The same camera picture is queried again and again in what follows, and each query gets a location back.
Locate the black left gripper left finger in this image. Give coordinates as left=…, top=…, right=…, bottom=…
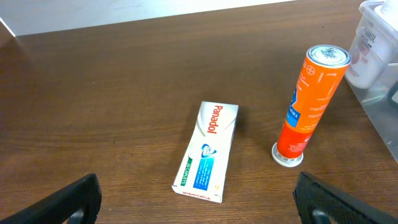
left=1, top=174, right=102, bottom=224

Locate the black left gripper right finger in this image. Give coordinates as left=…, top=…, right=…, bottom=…
left=293, top=172, right=397, bottom=224

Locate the white Panadol box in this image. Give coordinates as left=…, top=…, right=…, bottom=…
left=172, top=101, right=239, bottom=203

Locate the orange effervescent tablet tube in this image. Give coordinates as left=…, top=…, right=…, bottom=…
left=272, top=45, right=351, bottom=167

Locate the frosted white plastic bottle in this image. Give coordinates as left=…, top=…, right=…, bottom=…
left=346, top=0, right=397, bottom=89

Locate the clear plastic container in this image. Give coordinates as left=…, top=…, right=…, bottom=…
left=344, top=0, right=398, bottom=162

